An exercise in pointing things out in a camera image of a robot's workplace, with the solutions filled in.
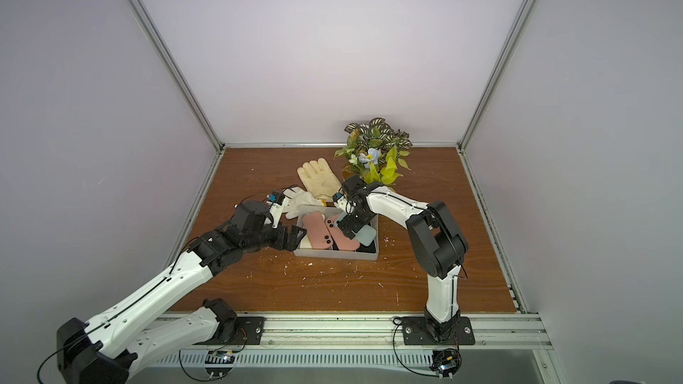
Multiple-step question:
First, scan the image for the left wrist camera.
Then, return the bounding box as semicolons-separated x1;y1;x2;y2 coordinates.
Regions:
267;191;289;229

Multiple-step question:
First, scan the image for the left connector board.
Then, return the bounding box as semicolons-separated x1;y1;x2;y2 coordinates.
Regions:
204;350;237;380

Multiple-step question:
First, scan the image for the mint green phone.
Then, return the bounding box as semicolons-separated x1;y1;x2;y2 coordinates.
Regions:
354;225;377;246

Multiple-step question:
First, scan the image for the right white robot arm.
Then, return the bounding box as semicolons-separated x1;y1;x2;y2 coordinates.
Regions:
333;176;469;343

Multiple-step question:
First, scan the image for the right connector board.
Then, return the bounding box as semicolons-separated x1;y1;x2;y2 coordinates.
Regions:
430;348;462;380

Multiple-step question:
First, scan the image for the white cotton glove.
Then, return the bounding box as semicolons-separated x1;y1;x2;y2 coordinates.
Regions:
283;186;327;220

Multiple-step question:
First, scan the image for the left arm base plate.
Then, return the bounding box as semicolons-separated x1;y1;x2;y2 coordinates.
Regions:
206;316;266;346

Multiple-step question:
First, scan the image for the aluminium front rail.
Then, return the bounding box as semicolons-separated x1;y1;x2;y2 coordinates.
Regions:
148;313;553;353

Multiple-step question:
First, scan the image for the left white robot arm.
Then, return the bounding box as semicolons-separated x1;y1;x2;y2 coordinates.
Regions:
53;213;306;383

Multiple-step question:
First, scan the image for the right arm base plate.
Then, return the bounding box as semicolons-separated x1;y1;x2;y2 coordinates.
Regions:
397;316;476;346

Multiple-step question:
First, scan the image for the artificial plant in vase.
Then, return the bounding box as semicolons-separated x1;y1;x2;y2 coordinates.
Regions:
334;117;413;187

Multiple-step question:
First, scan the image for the connector board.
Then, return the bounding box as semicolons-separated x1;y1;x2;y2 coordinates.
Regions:
204;350;237;380
430;348;462;380

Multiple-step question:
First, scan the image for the cream rubber glove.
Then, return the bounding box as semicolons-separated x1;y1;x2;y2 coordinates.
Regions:
297;158;342;202

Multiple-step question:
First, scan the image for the cream white phone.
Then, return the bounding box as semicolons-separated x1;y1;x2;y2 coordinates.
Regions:
298;236;313;251

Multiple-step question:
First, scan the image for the pink phone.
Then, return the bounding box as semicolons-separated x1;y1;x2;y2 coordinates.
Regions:
325;213;360;252
302;211;334;250

